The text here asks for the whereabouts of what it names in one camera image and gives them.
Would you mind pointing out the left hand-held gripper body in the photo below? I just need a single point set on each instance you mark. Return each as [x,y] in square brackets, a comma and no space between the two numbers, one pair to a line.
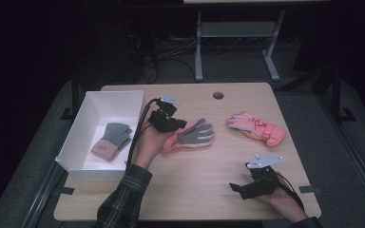
[161,122]

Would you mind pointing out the person's left hand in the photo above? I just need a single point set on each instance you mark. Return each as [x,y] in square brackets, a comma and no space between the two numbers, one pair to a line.
[149,145]

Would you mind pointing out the white box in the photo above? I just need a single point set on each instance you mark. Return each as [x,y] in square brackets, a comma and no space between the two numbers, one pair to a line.
[92,120]

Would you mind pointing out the black stand leg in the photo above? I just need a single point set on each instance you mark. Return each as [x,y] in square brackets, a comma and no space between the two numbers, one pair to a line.
[336,95]
[75,95]

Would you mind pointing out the pink glove with grey palm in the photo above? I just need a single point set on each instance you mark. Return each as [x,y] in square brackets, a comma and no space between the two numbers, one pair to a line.
[193,136]

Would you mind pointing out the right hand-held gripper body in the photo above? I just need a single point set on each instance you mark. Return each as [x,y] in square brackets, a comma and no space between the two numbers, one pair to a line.
[264,182]

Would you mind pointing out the aluminium floor rail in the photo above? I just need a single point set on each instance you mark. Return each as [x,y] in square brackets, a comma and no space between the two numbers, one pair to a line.
[355,152]
[41,196]

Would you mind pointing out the person's right hand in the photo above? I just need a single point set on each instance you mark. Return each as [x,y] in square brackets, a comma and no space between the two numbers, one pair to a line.
[285,199]

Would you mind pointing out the grey metal table frame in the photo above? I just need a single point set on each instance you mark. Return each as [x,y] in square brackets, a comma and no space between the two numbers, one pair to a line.
[237,29]

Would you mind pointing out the black tape strip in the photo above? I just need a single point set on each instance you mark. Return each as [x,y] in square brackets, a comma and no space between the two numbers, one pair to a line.
[310,189]
[67,190]

